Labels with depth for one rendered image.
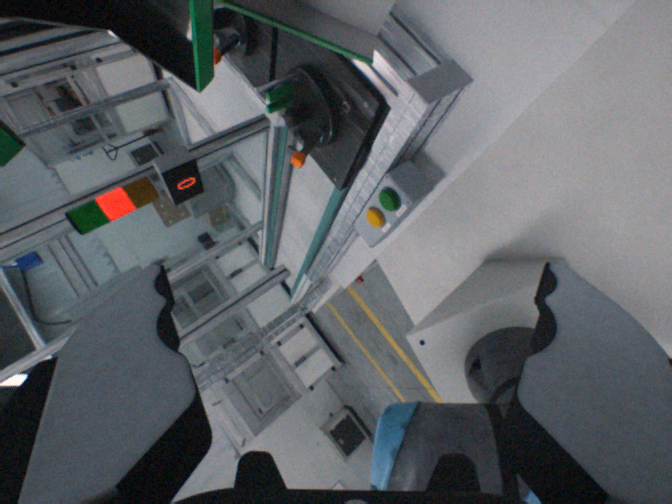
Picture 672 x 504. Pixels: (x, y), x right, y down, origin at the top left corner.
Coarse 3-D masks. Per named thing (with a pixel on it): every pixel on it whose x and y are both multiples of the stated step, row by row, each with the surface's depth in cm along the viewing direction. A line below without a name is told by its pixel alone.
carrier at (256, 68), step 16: (224, 16) 60; (240, 16) 57; (224, 32) 65; (240, 32) 59; (256, 32) 60; (272, 32) 56; (240, 48) 64; (256, 48) 63; (272, 48) 59; (240, 64) 71; (256, 64) 66; (272, 64) 62; (256, 80) 69; (272, 80) 66
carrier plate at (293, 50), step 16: (288, 32) 53; (288, 48) 55; (304, 48) 52; (320, 48) 49; (288, 64) 57; (304, 64) 54; (320, 64) 51; (336, 64) 48; (336, 80) 50; (352, 80) 47; (336, 96) 52; (352, 96) 49; (368, 96) 47; (352, 112) 51; (368, 112) 48; (288, 128) 70; (352, 128) 53; (368, 128) 50; (336, 144) 59; (352, 144) 56; (320, 160) 67; (336, 160) 62; (352, 160) 58; (336, 176) 65
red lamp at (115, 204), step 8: (112, 192) 61; (120, 192) 61; (104, 200) 60; (112, 200) 61; (120, 200) 61; (128, 200) 62; (104, 208) 60; (112, 208) 61; (120, 208) 62; (128, 208) 63; (112, 216) 61; (120, 216) 63
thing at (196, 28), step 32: (0, 0) 25; (32, 0) 26; (64, 0) 27; (96, 0) 28; (128, 0) 27; (160, 0) 25; (192, 0) 21; (128, 32) 28; (160, 32) 28; (192, 32) 24; (160, 64) 29; (192, 64) 30
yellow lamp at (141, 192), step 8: (144, 176) 65; (128, 184) 63; (136, 184) 63; (144, 184) 63; (152, 184) 64; (128, 192) 62; (136, 192) 62; (144, 192) 63; (152, 192) 64; (136, 200) 63; (144, 200) 64; (152, 200) 65
